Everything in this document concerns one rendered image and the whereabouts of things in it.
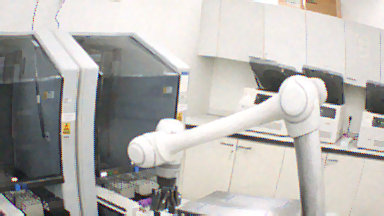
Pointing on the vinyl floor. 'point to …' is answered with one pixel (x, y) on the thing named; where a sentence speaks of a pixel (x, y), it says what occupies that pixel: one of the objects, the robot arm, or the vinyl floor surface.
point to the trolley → (241, 205)
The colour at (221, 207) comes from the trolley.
